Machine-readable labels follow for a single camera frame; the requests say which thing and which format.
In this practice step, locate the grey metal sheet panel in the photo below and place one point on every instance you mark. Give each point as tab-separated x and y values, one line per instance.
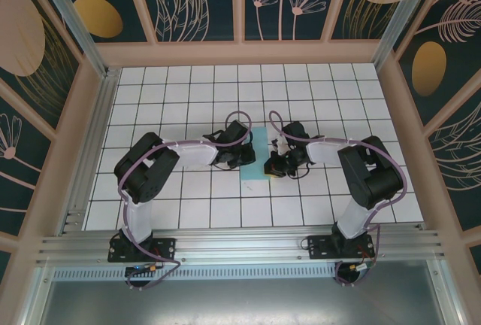
240	302

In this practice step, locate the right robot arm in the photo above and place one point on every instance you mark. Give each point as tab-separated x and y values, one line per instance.
323	152

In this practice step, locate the light blue paper sheet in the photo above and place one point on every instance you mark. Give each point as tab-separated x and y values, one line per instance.
253	174

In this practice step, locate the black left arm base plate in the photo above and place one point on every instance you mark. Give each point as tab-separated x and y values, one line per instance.
163	248

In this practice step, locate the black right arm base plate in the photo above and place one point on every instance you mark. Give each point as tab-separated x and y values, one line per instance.
319	246

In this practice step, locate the aluminium frame post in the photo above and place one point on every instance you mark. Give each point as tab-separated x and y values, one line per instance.
402	13
75	20

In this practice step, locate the aluminium mounting rail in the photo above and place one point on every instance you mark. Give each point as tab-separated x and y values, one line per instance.
240	244

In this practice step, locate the aluminium side rail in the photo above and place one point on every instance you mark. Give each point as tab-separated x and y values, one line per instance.
99	122

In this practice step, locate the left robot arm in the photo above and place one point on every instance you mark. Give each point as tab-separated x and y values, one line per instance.
195	153

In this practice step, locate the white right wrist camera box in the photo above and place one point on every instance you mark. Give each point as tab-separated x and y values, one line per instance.
279	145

